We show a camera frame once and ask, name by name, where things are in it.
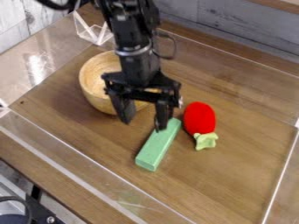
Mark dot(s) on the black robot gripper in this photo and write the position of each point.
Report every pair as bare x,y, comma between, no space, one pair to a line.
139,81

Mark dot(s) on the green rectangular block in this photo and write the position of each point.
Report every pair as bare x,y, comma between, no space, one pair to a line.
156,145

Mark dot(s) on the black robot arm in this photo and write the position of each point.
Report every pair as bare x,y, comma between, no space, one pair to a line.
132,20

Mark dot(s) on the brown wooden bowl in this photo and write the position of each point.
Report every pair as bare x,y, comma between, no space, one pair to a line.
103,63

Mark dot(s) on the red plush strawberry toy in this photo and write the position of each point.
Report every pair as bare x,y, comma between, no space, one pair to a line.
199,123

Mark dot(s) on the clear acrylic tray walls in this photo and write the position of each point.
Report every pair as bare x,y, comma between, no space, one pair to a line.
76,152

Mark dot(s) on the clear acrylic corner bracket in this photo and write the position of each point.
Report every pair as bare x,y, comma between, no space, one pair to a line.
95,34

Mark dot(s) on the black metal bracket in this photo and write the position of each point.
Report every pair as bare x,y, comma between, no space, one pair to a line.
41,214

